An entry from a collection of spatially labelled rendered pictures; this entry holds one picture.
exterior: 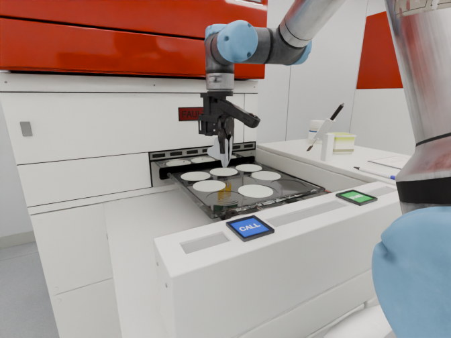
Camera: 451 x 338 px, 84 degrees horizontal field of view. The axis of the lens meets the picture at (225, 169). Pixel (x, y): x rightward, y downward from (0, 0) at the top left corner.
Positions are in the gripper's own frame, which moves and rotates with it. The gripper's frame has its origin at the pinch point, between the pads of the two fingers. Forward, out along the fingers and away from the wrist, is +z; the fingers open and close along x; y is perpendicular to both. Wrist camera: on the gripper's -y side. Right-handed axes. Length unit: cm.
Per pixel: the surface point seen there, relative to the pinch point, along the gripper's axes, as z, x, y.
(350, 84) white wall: -34, -330, -57
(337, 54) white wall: -69, -305, -35
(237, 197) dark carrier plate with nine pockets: 7.5, 5.6, -5.2
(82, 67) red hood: -26.2, 11.2, 37.7
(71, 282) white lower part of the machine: 42, 18, 50
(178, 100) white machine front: -17.1, -13.1, 23.1
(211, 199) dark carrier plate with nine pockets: 7.5, 9.5, 1.0
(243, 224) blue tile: 0.9, 30.5, -14.1
